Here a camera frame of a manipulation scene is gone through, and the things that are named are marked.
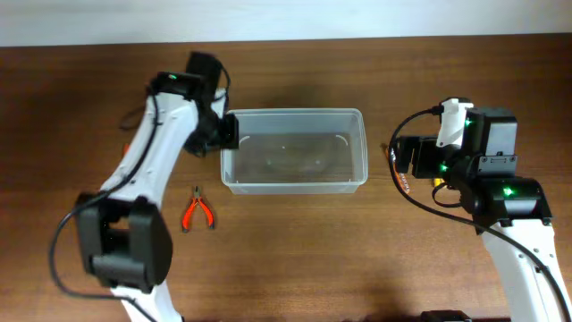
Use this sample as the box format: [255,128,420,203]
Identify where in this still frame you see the orange screwdriver bit holder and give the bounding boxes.
[381,143,410,194]

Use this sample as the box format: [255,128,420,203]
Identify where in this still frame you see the clear box coloured plugs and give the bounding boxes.
[433,178,445,187]

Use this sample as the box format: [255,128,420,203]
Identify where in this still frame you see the clear plastic container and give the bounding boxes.
[221,108,368,195]

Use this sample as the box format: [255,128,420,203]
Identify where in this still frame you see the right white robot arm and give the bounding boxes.
[388,97,571,321]

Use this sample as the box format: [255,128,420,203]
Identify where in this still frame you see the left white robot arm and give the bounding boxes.
[70,52,239,321]

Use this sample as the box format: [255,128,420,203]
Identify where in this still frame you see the orange handled pliers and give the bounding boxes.
[181,185,216,233]

